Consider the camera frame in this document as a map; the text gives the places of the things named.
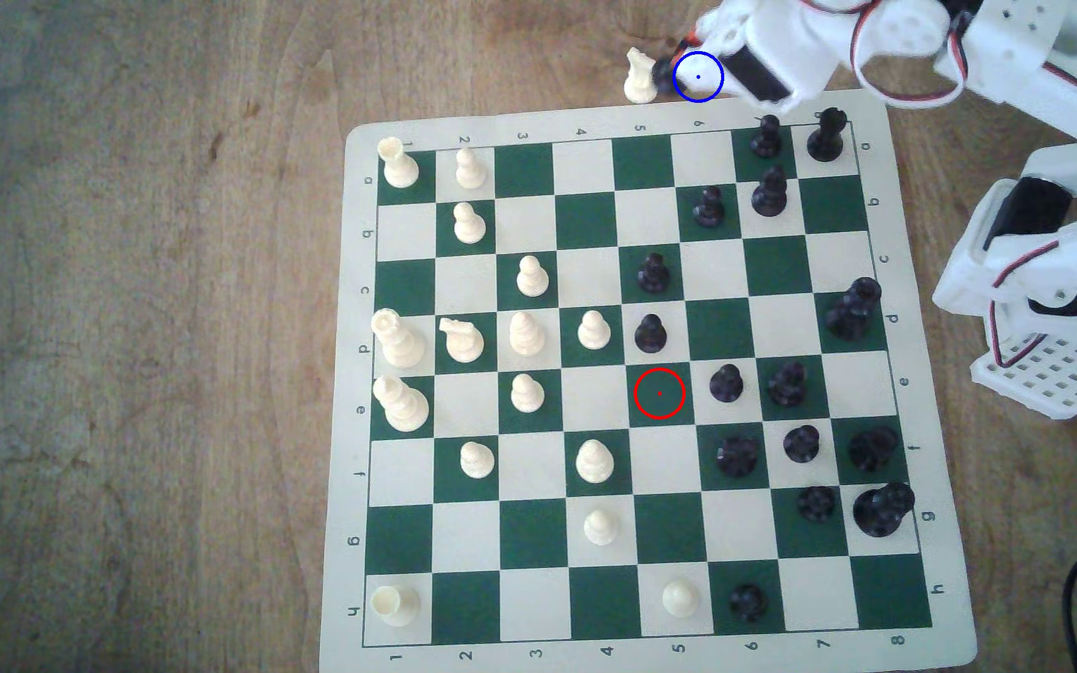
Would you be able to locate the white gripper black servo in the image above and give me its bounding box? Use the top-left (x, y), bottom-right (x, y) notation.
top-left (679, 0), bottom-right (863, 115)

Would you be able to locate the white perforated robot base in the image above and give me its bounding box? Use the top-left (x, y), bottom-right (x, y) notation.
top-left (970, 322), bottom-right (1077, 420)

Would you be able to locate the white chess knight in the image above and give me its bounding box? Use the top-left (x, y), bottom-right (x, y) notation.
top-left (623, 47), bottom-right (661, 105)
top-left (438, 317), bottom-right (486, 365)

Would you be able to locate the black chess bishop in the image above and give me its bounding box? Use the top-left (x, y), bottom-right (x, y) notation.
top-left (750, 114), bottom-right (785, 159)
top-left (750, 165), bottom-right (790, 218)

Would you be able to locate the black chess rook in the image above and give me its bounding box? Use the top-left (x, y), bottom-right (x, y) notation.
top-left (806, 107), bottom-right (849, 163)
top-left (848, 426), bottom-right (901, 474)

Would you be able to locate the black chess pawn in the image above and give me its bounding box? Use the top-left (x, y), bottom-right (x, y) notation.
top-left (729, 584), bottom-right (770, 624)
top-left (692, 185), bottom-right (727, 230)
top-left (709, 363), bottom-right (745, 404)
top-left (797, 485), bottom-right (839, 523)
top-left (636, 252), bottom-right (673, 295)
top-left (634, 313), bottom-right (669, 355)
top-left (716, 436), bottom-right (760, 479)
top-left (782, 424), bottom-right (822, 465)

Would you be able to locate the green cream chess mat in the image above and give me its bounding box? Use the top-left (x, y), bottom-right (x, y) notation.
top-left (318, 87), bottom-right (979, 673)

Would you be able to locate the black chess queen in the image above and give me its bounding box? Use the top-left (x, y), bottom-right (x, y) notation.
top-left (823, 277), bottom-right (884, 341)

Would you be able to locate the white chess rook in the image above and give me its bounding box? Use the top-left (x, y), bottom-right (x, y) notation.
top-left (378, 136), bottom-right (421, 190)
top-left (370, 584), bottom-right (422, 628)

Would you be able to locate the white chess bishop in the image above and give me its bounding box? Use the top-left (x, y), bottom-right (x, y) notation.
top-left (575, 438), bottom-right (616, 485)
top-left (509, 311), bottom-right (547, 357)

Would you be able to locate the white chess queen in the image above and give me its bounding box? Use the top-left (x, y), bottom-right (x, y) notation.
top-left (370, 308), bottom-right (428, 370)

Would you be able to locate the white chess king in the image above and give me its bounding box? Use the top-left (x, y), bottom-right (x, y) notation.
top-left (371, 375), bottom-right (431, 434)

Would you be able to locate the black chess king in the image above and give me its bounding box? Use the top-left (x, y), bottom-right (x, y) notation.
top-left (853, 481), bottom-right (916, 538)

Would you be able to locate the red white black servo cable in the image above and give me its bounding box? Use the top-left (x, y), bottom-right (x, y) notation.
top-left (849, 37), bottom-right (968, 110)
top-left (989, 238), bottom-right (1077, 370)

